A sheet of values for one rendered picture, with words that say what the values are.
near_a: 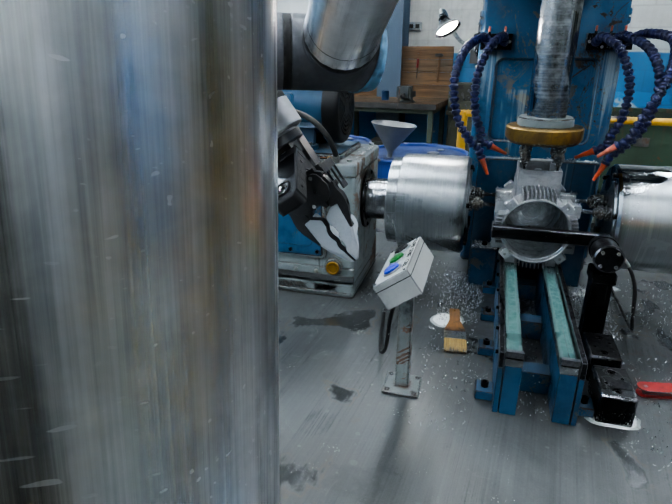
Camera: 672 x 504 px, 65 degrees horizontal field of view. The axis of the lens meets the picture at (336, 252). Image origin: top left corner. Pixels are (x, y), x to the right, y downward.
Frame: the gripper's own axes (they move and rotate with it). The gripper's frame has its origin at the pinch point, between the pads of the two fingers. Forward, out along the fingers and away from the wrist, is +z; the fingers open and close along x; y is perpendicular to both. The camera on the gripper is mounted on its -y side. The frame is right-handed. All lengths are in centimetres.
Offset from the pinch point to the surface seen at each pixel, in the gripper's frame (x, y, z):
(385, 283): 0.9, 7.6, 8.6
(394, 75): 76, 556, -54
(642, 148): -90, 454, 131
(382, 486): 12.6, -10.1, 31.6
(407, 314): 3.8, 14.8, 17.7
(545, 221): -20, 74, 32
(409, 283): -2.6, 7.6, 10.5
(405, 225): 6, 53, 10
